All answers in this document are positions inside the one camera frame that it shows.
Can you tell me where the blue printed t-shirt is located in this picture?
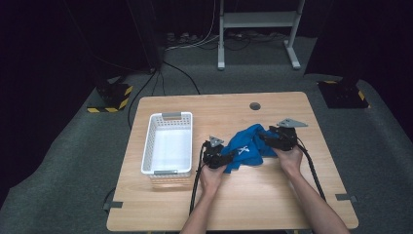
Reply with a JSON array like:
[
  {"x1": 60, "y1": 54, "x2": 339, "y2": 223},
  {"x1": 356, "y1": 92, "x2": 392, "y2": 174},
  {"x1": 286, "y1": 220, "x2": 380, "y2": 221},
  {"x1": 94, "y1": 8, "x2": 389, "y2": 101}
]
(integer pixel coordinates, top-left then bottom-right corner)
[{"x1": 220, "y1": 123, "x2": 281, "y2": 175}]

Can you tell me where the black cable tangle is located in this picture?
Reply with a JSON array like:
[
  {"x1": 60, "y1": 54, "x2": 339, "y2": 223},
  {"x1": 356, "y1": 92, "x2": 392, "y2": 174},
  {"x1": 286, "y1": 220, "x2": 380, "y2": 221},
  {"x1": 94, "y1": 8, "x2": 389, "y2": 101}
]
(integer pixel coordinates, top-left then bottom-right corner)
[{"x1": 223, "y1": 30, "x2": 290, "y2": 52}]

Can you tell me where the grey metal desk frame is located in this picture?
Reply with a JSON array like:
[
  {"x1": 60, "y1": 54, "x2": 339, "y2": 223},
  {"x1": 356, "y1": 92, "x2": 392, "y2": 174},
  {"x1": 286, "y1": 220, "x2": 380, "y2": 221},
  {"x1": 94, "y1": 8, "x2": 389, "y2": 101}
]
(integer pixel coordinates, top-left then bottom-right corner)
[{"x1": 216, "y1": 0, "x2": 306, "y2": 71}]

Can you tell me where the white plastic basket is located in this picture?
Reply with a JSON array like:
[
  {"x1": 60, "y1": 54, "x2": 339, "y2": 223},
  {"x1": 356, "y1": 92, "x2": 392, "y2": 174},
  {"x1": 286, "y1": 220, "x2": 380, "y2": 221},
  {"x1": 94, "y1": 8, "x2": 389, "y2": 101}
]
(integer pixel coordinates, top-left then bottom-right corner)
[{"x1": 140, "y1": 111, "x2": 194, "y2": 179}]

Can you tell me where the person's left hand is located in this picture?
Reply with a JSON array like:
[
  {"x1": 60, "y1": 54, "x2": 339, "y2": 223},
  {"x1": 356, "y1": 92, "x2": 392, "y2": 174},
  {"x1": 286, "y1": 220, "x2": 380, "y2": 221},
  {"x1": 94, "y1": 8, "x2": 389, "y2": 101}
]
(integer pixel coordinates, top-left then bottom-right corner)
[{"x1": 199, "y1": 165, "x2": 228, "y2": 193}]

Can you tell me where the grey carpet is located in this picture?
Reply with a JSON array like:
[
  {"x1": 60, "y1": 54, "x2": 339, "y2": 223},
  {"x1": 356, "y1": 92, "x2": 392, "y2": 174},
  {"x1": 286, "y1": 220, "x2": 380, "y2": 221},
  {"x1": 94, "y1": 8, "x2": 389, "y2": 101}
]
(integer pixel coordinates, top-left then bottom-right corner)
[{"x1": 0, "y1": 35, "x2": 413, "y2": 234}]

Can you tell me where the black stand post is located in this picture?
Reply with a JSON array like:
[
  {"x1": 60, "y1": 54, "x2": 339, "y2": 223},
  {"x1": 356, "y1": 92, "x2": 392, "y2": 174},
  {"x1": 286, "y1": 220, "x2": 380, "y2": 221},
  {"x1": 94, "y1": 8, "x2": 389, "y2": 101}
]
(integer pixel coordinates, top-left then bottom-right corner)
[{"x1": 126, "y1": 0, "x2": 164, "y2": 73}]

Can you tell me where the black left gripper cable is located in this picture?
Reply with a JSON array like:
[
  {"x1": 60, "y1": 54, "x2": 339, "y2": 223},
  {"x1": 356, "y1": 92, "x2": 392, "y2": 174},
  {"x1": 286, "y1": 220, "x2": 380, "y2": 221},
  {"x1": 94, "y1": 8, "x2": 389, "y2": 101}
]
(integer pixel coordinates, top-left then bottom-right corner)
[{"x1": 189, "y1": 140, "x2": 208, "y2": 216}]

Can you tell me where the white floor cable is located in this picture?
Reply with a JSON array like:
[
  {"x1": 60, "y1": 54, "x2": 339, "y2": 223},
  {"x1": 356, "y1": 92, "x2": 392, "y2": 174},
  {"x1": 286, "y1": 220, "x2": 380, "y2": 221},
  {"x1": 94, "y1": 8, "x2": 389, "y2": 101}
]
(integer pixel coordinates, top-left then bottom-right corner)
[{"x1": 165, "y1": 0, "x2": 222, "y2": 52}]

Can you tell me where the black floor cable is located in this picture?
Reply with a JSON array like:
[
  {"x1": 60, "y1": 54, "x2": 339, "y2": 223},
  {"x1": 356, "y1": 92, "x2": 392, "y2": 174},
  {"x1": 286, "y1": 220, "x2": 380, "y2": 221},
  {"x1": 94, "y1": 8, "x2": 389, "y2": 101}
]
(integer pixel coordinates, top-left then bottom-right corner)
[
  {"x1": 162, "y1": 60, "x2": 202, "y2": 96},
  {"x1": 127, "y1": 69, "x2": 158, "y2": 131}
]

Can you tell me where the power strip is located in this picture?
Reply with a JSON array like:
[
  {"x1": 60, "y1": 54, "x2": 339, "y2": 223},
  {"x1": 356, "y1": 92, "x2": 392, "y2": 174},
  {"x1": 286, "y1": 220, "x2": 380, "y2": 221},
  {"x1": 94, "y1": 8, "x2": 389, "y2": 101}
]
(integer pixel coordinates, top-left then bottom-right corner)
[{"x1": 166, "y1": 31, "x2": 199, "y2": 45}]

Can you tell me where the black yellow-striped stand base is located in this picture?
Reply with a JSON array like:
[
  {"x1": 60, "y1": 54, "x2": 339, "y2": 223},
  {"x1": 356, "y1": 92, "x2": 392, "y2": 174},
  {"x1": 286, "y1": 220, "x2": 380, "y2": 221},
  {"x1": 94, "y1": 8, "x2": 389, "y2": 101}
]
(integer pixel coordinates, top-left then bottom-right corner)
[
  {"x1": 317, "y1": 80, "x2": 370, "y2": 109},
  {"x1": 87, "y1": 82, "x2": 134, "y2": 114}
]

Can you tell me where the person's right hand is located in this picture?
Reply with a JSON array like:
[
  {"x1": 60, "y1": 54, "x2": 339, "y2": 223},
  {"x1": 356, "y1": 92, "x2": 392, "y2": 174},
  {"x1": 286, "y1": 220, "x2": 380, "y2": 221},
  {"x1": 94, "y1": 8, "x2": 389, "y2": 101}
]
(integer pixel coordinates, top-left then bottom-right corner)
[{"x1": 272, "y1": 145, "x2": 305, "y2": 179}]

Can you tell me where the grey tape piece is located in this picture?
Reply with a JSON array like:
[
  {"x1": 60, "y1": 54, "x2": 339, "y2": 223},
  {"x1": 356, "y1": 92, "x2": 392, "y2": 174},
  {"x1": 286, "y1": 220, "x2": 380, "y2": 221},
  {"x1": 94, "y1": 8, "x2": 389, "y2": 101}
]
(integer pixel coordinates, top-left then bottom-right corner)
[
  {"x1": 102, "y1": 200, "x2": 125, "y2": 212},
  {"x1": 335, "y1": 193, "x2": 358, "y2": 203}
]

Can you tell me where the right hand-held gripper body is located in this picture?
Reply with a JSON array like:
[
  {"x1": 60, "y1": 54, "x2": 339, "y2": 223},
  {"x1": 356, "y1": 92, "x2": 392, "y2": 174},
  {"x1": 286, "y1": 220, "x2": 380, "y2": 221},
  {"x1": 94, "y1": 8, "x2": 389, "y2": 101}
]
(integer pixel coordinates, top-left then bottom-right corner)
[{"x1": 274, "y1": 117, "x2": 309, "y2": 152}]

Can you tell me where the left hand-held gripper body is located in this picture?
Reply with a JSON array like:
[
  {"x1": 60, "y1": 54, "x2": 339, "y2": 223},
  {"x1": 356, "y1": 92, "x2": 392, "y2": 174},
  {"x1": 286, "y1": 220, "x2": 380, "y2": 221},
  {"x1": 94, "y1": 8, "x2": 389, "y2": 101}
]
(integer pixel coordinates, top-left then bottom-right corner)
[{"x1": 203, "y1": 136, "x2": 228, "y2": 170}]

